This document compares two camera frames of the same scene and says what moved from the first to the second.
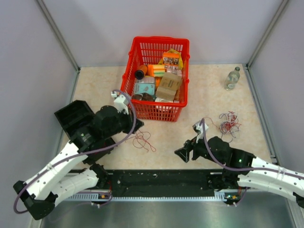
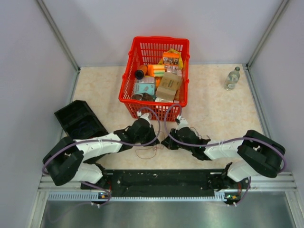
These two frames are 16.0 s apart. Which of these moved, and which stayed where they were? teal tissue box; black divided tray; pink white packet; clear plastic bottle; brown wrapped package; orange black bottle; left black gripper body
Moved: left black gripper body
Stayed: brown wrapped package; black divided tray; orange black bottle; clear plastic bottle; teal tissue box; pink white packet
